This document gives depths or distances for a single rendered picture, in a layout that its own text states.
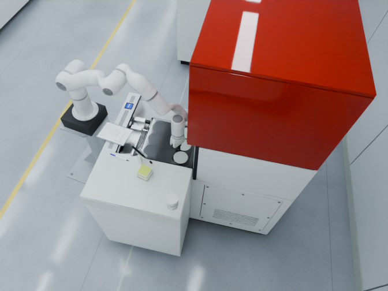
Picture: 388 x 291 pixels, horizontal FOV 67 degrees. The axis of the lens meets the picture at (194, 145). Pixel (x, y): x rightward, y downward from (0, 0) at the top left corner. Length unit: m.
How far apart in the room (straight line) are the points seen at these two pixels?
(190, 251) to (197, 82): 1.74
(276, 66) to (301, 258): 1.96
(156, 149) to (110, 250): 1.09
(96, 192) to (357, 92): 1.47
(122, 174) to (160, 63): 2.40
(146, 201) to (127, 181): 0.19
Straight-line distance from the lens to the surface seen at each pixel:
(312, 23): 1.59
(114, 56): 4.24
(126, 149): 2.10
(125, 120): 2.15
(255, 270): 2.73
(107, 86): 1.72
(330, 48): 1.47
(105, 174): 1.93
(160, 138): 2.10
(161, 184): 1.84
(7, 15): 5.20
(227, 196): 2.14
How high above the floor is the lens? 2.61
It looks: 56 degrees down
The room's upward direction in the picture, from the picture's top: 4 degrees clockwise
